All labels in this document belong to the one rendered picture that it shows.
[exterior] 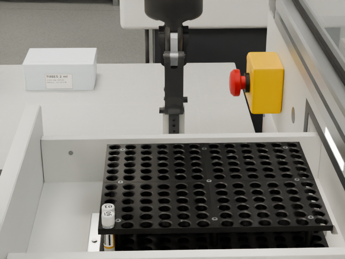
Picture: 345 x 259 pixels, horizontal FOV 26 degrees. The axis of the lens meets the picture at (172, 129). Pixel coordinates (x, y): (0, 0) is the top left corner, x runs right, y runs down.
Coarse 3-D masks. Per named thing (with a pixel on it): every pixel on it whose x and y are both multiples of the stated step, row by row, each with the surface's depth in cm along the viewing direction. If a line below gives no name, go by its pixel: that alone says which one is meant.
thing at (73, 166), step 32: (64, 160) 90; (96, 160) 90; (320, 160) 90; (64, 192) 89; (96, 192) 89; (320, 192) 89; (64, 224) 82; (320, 224) 82; (32, 256) 67; (64, 256) 67; (96, 256) 67; (128, 256) 67; (160, 256) 67; (192, 256) 67; (224, 256) 67; (256, 256) 67; (288, 256) 67; (320, 256) 67
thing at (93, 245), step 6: (96, 216) 82; (90, 222) 81; (96, 222) 81; (90, 228) 80; (96, 228) 80; (90, 234) 78; (96, 234) 78; (324, 234) 80; (90, 240) 77; (96, 240) 77; (90, 246) 76; (96, 246) 76
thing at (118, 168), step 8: (112, 144) 86; (120, 144) 86; (112, 152) 84; (120, 152) 84; (112, 160) 83; (120, 160) 82; (104, 168) 81; (112, 168) 81; (120, 168) 81; (104, 176) 79; (112, 176) 79; (120, 176) 79; (104, 184) 77; (112, 184) 78; (104, 192) 76; (112, 192) 76; (104, 200) 75; (112, 200) 75; (104, 232) 70; (112, 232) 70
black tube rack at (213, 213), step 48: (144, 144) 86; (192, 144) 86; (240, 144) 86; (288, 144) 86; (144, 192) 76; (192, 192) 76; (240, 192) 77; (288, 192) 77; (144, 240) 74; (192, 240) 73; (240, 240) 74; (288, 240) 73
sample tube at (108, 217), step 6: (102, 216) 70; (108, 216) 70; (102, 222) 70; (108, 222) 70; (114, 222) 71; (108, 228) 70; (108, 234) 71; (108, 240) 71; (108, 246) 71; (114, 246) 72
